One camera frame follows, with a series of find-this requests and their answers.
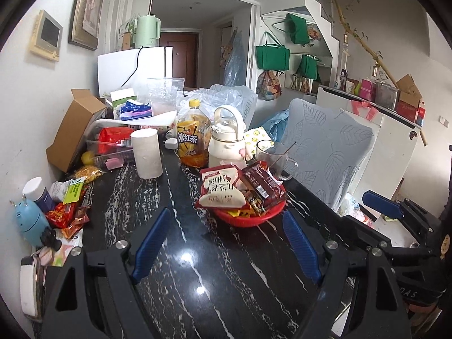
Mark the red bag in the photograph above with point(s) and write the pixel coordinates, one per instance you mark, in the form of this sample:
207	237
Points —
114	139

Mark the white power adapter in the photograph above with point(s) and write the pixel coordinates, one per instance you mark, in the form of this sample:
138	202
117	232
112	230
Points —
171	144

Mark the light blue round device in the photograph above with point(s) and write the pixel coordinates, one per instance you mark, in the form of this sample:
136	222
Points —
30	224

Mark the green white carton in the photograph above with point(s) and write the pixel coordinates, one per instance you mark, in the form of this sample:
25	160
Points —
122	97

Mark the small pink block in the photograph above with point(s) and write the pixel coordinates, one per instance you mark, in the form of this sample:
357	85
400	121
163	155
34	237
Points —
113	164

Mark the grey leaf-pattern chair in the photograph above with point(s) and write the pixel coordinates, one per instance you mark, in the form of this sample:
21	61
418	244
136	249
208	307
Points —
325	148

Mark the blue tissue pack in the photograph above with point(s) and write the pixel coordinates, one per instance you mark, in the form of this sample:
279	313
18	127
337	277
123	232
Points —
136	110

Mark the pink charm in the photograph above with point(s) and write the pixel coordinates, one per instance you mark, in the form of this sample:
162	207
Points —
247	153

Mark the bamboo pole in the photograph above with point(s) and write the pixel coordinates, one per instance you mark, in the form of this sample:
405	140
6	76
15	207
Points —
367	47

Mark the small green tote bag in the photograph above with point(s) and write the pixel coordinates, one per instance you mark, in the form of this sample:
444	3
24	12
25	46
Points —
310	69

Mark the white cabinet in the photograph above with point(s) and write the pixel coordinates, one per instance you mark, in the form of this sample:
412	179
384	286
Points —
392	148

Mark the pink white flat packet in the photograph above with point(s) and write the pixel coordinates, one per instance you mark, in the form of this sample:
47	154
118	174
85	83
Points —
69	250

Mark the large beige red snack packet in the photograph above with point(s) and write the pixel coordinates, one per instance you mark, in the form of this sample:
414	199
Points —
220	187

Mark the white wall socket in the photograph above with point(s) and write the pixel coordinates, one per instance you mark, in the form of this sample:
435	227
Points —
444	121

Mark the crumpled clear plastic bag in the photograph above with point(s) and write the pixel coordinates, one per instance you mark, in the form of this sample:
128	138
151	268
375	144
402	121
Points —
212	95

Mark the white crumpled packet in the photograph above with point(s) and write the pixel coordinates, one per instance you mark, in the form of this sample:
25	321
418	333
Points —
58	189

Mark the brown door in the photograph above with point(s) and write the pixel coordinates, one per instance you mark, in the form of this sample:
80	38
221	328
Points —
180	60

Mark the open cardboard box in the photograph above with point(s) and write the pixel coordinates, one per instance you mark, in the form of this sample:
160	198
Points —
70	130

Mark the glass mug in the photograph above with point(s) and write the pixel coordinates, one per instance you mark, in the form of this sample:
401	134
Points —
279	169

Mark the brown chocolate snack packet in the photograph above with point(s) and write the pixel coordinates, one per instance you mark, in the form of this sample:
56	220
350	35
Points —
265	183

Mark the plastic covered chair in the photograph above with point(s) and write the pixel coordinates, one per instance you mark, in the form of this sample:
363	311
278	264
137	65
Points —
249	104

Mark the yellow crinkly snack bag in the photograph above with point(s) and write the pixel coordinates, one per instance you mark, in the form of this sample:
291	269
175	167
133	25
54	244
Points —
88	174

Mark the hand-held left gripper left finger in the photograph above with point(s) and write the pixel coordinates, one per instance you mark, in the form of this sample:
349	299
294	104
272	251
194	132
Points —
152	247

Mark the iced tea bottle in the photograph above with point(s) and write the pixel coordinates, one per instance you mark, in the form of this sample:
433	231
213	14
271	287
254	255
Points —
192	141

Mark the framed picture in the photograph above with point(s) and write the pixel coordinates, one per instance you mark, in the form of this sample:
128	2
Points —
87	10

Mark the white tray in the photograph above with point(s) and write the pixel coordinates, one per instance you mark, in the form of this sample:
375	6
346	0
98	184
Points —
155	120

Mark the toilet paper roll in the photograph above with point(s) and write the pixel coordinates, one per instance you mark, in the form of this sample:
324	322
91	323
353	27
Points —
146	155

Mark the grey translucent box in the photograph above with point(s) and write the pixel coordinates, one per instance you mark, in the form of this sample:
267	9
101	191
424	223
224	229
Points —
387	95

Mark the cream kettle jug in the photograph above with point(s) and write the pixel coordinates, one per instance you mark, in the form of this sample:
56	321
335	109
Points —
226	148

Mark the dark red stick packets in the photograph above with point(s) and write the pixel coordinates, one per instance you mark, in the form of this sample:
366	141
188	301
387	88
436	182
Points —
88	196

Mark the clear plastic container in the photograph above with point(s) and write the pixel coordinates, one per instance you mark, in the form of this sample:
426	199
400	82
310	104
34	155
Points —
113	157

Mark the tall clear bottle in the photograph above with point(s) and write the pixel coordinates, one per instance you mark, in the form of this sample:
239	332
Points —
345	60

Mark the cream wall panel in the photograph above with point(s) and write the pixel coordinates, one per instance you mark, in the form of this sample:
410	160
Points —
47	35

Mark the pink ribbon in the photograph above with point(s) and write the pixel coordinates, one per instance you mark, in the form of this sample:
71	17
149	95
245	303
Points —
365	111

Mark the small cardboard box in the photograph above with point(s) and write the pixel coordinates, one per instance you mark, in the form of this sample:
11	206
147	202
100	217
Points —
409	90

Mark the large green tote bag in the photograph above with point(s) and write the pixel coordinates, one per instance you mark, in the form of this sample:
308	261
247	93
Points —
272	56

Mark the white cup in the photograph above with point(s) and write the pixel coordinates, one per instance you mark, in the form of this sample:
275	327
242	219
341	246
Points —
350	87

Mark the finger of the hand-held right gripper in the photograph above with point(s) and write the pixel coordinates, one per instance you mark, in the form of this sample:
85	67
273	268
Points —
383	204
363	233

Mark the orange striped snack packet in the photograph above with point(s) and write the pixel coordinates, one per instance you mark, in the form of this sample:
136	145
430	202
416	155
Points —
256	203

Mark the pink box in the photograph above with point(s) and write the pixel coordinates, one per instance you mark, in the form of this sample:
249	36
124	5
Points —
368	90

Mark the cartoon printed tote bag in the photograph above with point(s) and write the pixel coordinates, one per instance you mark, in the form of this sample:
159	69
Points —
268	86

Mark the large clear zip bag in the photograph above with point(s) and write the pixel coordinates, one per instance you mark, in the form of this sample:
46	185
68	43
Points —
164	93

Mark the red box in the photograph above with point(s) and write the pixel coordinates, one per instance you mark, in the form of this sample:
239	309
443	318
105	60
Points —
408	110

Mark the small black figure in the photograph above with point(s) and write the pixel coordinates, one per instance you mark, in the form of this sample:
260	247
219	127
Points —
49	240

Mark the yellow smiley-print bag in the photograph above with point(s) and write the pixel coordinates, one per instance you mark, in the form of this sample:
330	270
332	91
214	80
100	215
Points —
257	137

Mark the blue plastic bag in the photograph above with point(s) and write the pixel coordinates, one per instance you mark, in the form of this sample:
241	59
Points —
275	125

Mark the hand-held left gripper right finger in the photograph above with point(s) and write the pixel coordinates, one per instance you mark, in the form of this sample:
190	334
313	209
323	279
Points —
302	247

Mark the tilted green tote bag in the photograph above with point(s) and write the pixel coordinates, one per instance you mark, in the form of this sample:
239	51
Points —
296	28

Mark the yellow lemon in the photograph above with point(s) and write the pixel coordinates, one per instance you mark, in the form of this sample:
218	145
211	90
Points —
88	158

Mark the white-capped blue jar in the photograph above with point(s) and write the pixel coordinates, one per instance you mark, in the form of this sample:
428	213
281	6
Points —
39	196

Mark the green label packet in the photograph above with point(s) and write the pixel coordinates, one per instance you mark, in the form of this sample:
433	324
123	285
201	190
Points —
74	190

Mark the green electric kettle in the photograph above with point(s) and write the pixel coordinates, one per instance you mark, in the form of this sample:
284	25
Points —
146	31

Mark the red plastic basket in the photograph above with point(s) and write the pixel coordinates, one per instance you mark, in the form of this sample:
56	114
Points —
247	221

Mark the white fridge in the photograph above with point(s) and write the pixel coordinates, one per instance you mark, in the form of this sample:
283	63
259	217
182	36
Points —
113	70

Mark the orange-red candy packet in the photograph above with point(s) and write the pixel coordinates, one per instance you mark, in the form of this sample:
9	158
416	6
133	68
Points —
76	224

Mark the hanging bluish plastic bag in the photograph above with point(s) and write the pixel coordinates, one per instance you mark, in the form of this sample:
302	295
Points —
233	63

